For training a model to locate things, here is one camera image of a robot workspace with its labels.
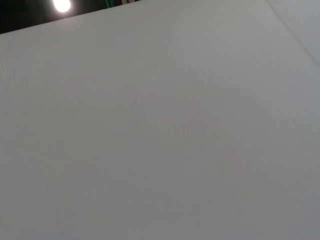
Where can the bright round lamp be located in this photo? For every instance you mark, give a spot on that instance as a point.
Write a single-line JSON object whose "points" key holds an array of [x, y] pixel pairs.
{"points": [[62, 3]]}

